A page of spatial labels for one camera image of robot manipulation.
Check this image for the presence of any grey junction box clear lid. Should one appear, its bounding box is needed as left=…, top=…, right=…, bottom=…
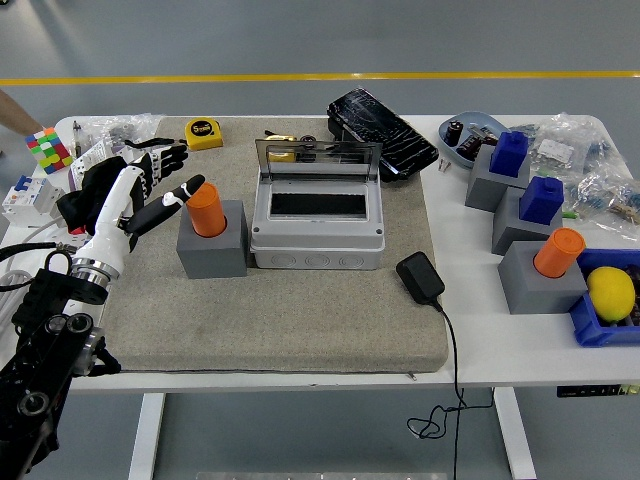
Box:
left=248, top=138, right=387, bottom=272

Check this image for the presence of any black power adapter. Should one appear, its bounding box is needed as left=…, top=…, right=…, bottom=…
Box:
left=395, top=251, right=446, bottom=306

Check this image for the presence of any white table leg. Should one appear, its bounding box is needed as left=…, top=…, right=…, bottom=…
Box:
left=127, top=392, right=166, bottom=480
left=492, top=387, right=539, bottom=480

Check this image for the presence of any blue plastic block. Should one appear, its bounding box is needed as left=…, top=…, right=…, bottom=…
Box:
left=488, top=130, right=530, bottom=177
left=518, top=175, right=565, bottom=225

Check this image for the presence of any grey block holder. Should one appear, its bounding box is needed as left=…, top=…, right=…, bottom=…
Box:
left=175, top=199, right=250, bottom=280
left=497, top=240, right=589, bottom=315
left=491, top=185, right=569, bottom=256
left=464, top=144, right=531, bottom=214

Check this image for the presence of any yellow lemon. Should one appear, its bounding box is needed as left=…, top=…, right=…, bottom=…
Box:
left=585, top=266, right=637, bottom=323

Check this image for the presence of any dark brown capacitor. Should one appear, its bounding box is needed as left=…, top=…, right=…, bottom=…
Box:
left=457, top=134, right=484, bottom=162

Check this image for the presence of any white circuit breaker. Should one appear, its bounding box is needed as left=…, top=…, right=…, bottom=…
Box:
left=1, top=174, right=66, bottom=230

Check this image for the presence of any clear bag of parts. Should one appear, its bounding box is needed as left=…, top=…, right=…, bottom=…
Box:
left=569, top=164, right=640, bottom=239
left=514, top=112, right=614, bottom=176
left=74, top=113, right=164, bottom=151

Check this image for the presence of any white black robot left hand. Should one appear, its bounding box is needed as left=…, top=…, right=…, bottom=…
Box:
left=72, top=143, right=207, bottom=281

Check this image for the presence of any white printed packet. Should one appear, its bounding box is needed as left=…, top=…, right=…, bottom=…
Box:
left=69, top=139, right=126, bottom=191

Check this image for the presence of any large colourful puzzle cube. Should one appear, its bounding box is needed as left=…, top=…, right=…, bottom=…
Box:
left=24, top=126, right=73, bottom=176

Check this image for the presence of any black cloth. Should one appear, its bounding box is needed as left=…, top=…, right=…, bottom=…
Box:
left=56, top=157, right=146, bottom=236

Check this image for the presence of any grey-brown mat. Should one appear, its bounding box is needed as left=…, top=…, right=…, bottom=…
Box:
left=99, top=115, right=450, bottom=375

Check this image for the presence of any blue plastic bin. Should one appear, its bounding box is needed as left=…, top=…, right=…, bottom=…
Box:
left=568, top=248, right=640, bottom=348

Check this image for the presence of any black adapter cord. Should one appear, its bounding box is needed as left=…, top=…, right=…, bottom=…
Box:
left=407, top=299, right=494, bottom=480

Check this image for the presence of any orange cylinder battery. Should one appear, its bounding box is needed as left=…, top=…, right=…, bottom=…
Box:
left=533, top=227, right=587, bottom=279
left=185, top=182, right=227, bottom=239

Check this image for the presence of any blue-grey oval tray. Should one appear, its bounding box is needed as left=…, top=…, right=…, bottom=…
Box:
left=438, top=110, right=512, bottom=170

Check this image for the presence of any black table control panel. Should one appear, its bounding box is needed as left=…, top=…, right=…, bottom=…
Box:
left=557, top=383, right=640, bottom=399

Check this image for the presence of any yellow tape measure black strap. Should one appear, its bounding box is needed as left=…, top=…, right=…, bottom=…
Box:
left=124, top=117, right=225, bottom=152

